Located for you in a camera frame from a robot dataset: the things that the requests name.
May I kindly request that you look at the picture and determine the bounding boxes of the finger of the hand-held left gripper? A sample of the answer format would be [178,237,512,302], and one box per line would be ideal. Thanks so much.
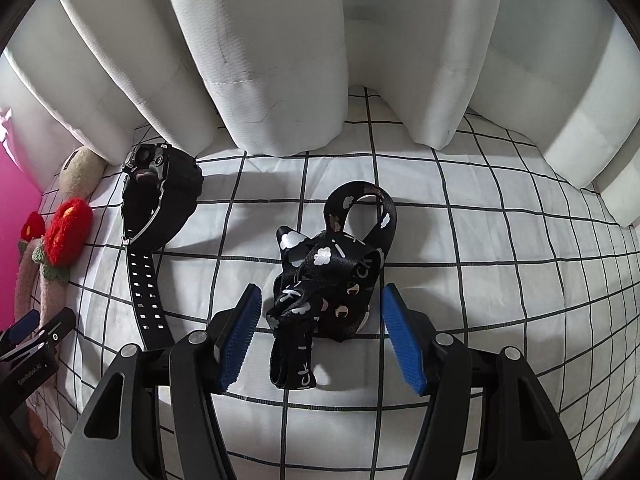
[0,306,77,376]
[0,310,42,356]

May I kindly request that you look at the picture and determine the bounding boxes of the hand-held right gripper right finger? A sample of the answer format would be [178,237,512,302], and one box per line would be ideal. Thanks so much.
[380,283,583,480]

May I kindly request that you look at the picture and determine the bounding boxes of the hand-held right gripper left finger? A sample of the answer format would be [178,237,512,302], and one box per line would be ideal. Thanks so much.
[54,283,263,480]

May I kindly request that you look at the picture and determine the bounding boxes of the black printed lanyard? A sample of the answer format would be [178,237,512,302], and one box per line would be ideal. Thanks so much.
[265,181,397,391]

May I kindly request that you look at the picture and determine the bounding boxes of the pink strawberry plush headband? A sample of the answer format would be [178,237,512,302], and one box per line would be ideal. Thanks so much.
[12,198,94,411]

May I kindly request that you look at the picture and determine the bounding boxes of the pink plastic basin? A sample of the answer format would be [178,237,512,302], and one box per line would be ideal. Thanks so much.
[0,106,48,333]

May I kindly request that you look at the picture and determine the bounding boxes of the black digital wristwatch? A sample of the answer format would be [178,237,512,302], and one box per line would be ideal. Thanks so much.
[121,143,204,352]

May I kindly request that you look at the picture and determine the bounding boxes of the beige plush round pouch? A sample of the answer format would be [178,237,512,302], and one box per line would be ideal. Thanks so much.
[54,146,106,211]

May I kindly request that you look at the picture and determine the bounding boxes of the white curtain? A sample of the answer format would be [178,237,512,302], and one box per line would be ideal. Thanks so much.
[0,0,640,226]

